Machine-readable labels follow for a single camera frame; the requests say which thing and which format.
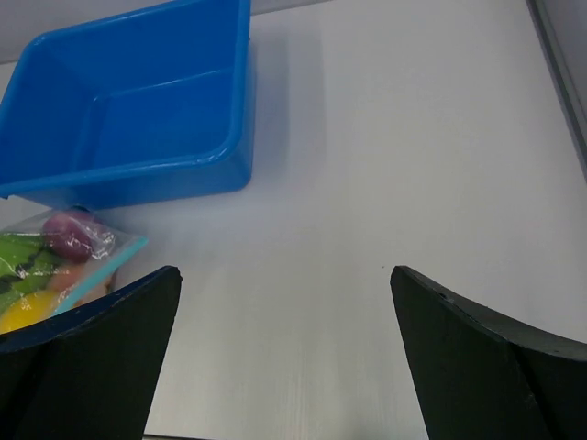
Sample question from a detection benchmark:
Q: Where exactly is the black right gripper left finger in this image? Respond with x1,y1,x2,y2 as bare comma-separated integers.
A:
1,266,182,439

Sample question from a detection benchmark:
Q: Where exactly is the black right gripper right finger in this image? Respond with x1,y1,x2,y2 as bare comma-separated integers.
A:
390,266,586,439

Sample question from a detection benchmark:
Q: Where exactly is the yellow fake lemon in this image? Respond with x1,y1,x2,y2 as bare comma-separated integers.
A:
1,291,58,334

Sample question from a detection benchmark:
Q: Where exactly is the orange fake peach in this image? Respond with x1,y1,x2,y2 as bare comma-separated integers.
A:
47,265,84,292

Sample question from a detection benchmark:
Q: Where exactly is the clear zip top bag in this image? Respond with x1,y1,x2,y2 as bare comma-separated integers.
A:
1,207,148,334

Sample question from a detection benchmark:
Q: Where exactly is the green fake watermelon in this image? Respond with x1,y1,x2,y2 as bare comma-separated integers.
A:
1,233,61,313

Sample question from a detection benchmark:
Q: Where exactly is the purple fake onion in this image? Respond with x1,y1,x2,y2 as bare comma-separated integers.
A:
42,210,94,263

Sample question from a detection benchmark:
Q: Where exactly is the blue plastic bin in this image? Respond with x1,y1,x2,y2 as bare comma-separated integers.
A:
1,1,255,209

